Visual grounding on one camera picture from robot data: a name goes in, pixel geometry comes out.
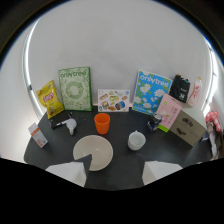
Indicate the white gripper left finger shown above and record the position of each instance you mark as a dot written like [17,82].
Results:
[71,170]

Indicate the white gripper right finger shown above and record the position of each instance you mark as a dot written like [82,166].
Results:
[156,170]

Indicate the white light bulb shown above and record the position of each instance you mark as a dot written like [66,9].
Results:
[71,125]

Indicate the cream round bowl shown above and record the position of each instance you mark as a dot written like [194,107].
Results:
[95,150]

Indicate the white ceramic mug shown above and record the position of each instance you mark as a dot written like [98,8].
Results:
[136,141]

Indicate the blue drink can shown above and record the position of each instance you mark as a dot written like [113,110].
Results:
[154,122]

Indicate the white orange small box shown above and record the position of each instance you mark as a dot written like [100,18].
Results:
[38,135]

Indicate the black marker pen pack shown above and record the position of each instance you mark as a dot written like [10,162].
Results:
[60,120]

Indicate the beige small drawer chest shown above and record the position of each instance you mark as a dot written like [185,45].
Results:
[187,128]

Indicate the orange plastic cup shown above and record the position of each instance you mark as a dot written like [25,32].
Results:
[102,122]

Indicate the pink flower-print box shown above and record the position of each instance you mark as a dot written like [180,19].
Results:
[169,112]

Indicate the yellow chips bag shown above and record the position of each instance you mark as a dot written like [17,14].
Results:
[50,99]

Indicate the red patterned cloth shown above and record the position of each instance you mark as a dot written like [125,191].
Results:
[213,120]

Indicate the blue onlytree box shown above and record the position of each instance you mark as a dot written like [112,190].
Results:
[151,92]

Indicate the food picture card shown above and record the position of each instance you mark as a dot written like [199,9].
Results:
[113,100]

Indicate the green onlytree box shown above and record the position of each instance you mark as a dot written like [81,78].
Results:
[75,88]

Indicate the black marker set bag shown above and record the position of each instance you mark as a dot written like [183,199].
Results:
[180,88]

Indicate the white bottle orange cap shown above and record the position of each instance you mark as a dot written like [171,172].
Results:
[195,92]

